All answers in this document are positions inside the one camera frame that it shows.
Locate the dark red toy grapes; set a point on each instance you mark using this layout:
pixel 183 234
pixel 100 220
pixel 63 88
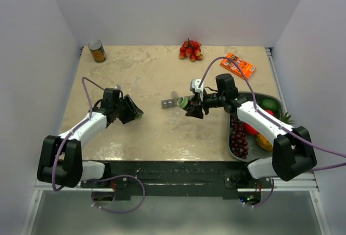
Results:
pixel 238 143

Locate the red toy apple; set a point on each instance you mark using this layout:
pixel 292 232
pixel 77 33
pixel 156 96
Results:
pixel 259 120

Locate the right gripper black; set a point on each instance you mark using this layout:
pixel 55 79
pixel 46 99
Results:
pixel 199 104

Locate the aluminium frame rail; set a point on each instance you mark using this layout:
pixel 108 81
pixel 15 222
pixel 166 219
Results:
pixel 304 182

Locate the tin can fruit label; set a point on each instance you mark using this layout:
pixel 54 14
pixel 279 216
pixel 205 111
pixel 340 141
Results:
pixel 97 51

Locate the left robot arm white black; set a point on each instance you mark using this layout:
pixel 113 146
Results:
pixel 61 163

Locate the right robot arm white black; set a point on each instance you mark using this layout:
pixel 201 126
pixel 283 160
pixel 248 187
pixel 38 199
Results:
pixel 292 153

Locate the green toy avocado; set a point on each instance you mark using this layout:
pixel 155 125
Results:
pixel 269 104

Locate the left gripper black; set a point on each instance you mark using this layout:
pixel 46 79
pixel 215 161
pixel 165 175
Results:
pixel 131 113

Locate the green lidded pill bottle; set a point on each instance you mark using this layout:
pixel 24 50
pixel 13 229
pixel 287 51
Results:
pixel 184 103

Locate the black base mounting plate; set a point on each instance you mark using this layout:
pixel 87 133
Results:
pixel 175 179

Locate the red toy fruit bunch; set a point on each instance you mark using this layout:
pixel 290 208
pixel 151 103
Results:
pixel 191 50

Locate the orange cardboard box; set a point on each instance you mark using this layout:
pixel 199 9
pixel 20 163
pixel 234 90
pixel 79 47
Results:
pixel 238 66

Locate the toy pineapple orange yellow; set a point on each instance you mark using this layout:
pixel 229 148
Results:
pixel 263 142

